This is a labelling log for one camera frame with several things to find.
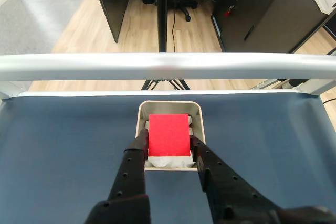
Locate dark office cabinet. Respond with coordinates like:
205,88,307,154
211,0,336,54

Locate grey metal stand foot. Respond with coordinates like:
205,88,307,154
248,78,309,90

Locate square beige box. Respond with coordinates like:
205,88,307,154
135,100,206,173

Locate red key tag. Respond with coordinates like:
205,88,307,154
224,0,239,18

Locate black vertical post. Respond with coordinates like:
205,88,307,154
156,0,169,53

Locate black office chair base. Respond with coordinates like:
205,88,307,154
167,0,199,23

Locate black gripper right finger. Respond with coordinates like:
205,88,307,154
188,134,281,224

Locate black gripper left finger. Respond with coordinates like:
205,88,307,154
84,128,152,224

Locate red cube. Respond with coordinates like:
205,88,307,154
148,113,191,158

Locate black tripod legs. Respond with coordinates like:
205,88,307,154
141,78,191,91

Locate black floor cable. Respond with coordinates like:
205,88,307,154
171,7,178,53

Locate silver metal table frame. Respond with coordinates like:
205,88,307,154
0,52,336,101

